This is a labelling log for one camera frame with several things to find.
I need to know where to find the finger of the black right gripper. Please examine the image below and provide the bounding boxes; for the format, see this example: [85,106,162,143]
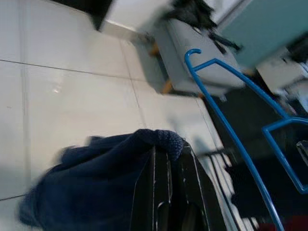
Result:
[296,141,308,160]

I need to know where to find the blue plastic clothes hanger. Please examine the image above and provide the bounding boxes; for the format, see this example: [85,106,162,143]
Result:
[184,49,308,231]

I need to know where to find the white cubby shelf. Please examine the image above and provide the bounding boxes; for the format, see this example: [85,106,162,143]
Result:
[255,47,308,97]

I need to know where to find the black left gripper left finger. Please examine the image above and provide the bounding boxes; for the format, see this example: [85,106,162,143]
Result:
[129,145,174,231]

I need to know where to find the grey cushioned ottoman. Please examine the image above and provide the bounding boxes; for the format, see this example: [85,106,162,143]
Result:
[136,18,246,97]

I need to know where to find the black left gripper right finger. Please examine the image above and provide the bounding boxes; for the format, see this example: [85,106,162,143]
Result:
[175,143,233,231]

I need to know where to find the black floor mat white stripes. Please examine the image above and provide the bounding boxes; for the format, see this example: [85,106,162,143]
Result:
[199,69,308,231]

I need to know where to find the black strap bundle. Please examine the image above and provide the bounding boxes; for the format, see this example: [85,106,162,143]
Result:
[166,0,243,51]

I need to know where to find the navy t-shirt gold print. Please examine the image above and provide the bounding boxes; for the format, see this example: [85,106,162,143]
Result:
[18,128,186,231]

